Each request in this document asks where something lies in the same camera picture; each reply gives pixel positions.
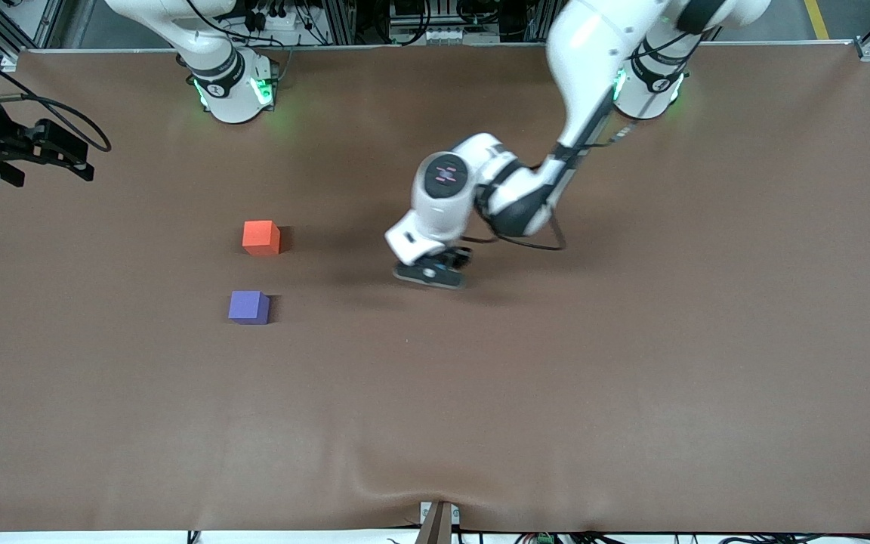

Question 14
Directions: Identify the orange foam block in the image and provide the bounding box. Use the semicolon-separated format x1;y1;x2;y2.
242;220;282;257

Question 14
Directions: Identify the purple foam block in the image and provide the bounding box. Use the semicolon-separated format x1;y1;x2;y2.
228;290;270;326

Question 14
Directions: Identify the white terminal block row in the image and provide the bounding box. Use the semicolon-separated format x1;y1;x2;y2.
418;26;490;44

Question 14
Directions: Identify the brown table mat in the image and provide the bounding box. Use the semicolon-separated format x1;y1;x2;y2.
0;42;870;534

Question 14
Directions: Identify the white power strip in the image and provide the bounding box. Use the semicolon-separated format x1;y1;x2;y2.
248;6;307;32

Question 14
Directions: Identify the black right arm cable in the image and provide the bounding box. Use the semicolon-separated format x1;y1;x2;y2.
0;34;113;153

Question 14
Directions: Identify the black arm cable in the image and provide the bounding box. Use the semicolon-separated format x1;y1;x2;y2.
0;34;113;153
480;113;568;252

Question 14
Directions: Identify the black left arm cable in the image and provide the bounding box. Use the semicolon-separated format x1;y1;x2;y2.
480;113;568;252

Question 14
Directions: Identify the aluminium frame post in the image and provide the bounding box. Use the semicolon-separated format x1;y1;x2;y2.
327;0;356;46

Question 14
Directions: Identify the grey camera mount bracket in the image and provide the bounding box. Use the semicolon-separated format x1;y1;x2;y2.
418;500;461;544

